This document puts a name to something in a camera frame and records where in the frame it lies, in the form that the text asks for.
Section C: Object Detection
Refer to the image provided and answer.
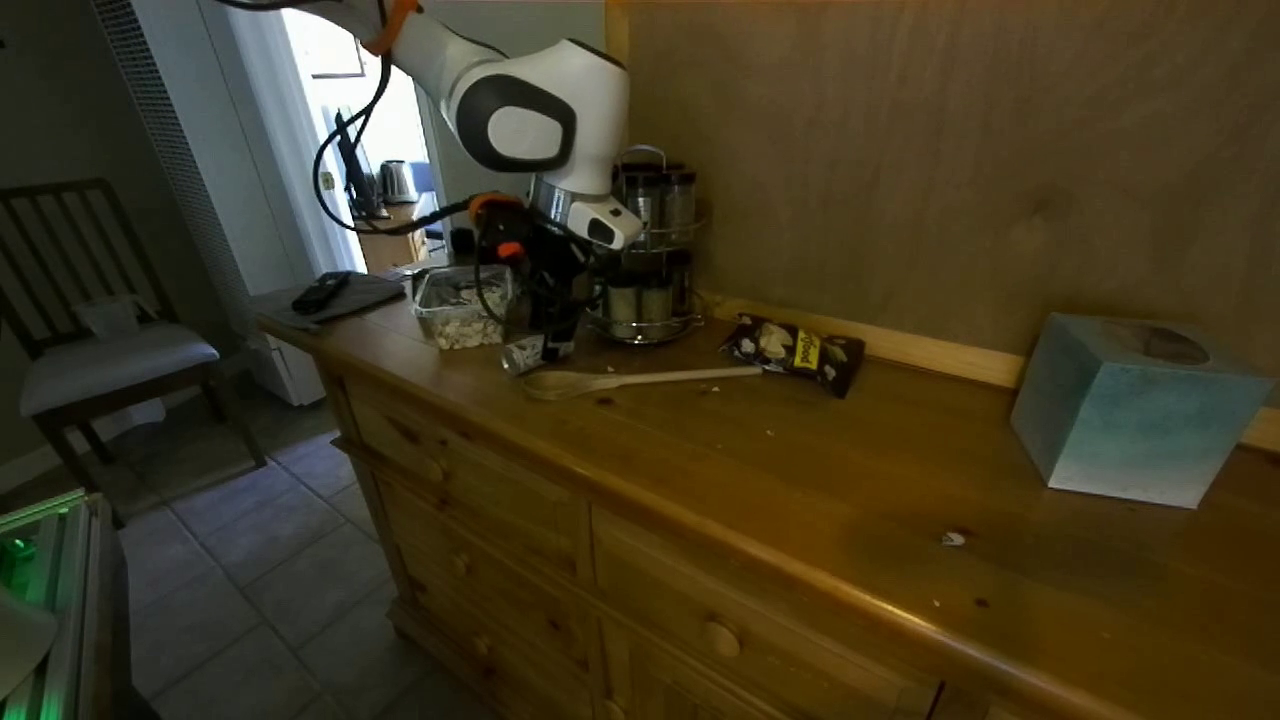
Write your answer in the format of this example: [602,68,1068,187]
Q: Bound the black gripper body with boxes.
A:
[500,217,590,351]

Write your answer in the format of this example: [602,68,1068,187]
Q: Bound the white bottle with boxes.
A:
[500,334,573,376]

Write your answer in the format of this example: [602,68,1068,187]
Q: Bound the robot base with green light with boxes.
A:
[0,492,127,720]

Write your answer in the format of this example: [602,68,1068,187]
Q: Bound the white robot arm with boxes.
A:
[226,0,640,347]

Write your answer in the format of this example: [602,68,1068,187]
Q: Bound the chrome spice jar rack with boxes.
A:
[596,145,695,347]

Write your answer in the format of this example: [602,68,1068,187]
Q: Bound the clear container of seeds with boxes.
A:
[418,265,513,347]

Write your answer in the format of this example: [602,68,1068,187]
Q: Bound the wooden spoon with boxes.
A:
[523,365,764,401]

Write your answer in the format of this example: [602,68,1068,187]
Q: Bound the grey cloth mat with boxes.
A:
[299,270,403,323]

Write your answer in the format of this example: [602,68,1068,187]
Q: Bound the black snack packet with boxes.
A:
[729,317,863,401]

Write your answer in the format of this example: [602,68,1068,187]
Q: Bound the black remote control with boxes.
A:
[294,270,352,317]

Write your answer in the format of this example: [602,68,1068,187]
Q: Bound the wooden dresser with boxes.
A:
[295,302,1280,720]

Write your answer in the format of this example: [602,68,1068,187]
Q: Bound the dark wooden chair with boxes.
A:
[0,179,266,492]

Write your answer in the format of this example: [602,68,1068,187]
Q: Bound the blue tissue box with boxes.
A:
[1014,317,1271,506]

